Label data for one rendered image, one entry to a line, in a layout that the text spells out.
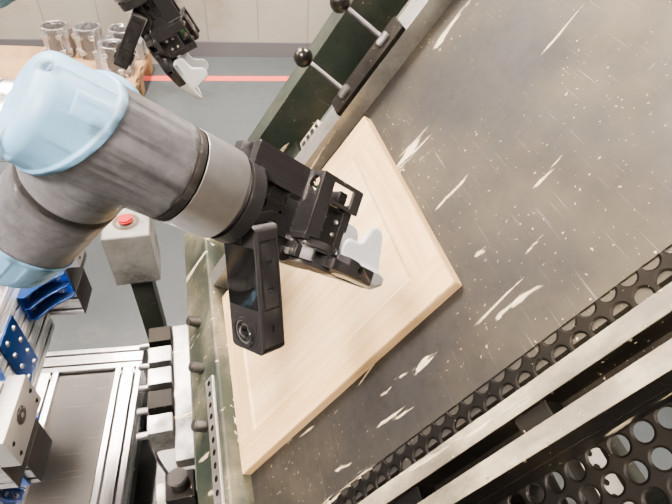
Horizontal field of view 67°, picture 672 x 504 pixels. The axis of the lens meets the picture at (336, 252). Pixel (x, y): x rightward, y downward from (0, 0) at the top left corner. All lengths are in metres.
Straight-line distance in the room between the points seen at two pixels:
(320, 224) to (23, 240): 0.22
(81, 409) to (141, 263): 0.69
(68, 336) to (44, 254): 2.07
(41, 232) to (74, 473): 1.54
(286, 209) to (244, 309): 0.09
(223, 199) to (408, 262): 0.44
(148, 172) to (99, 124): 0.04
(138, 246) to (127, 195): 1.08
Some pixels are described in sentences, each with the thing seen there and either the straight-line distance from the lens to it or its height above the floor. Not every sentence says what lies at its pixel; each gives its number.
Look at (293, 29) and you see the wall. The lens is 4.53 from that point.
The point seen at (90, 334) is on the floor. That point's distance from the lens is 2.46.
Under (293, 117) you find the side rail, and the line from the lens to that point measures 1.30.
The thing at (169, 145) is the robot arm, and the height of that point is 1.67.
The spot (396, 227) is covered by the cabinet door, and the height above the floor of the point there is 1.33.
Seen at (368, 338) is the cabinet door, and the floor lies 1.22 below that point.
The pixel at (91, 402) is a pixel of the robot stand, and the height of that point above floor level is 0.21.
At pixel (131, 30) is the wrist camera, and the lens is 1.03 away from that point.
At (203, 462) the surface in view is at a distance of 1.12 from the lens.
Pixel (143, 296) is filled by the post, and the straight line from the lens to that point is 1.63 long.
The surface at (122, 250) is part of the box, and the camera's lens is 1.45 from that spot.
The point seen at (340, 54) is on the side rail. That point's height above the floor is 1.36.
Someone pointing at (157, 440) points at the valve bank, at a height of 0.73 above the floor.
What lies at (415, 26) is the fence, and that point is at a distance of 1.01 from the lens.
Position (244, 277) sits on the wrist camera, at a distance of 0.43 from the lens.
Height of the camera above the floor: 1.86
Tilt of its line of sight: 44 degrees down
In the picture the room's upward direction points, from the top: 6 degrees clockwise
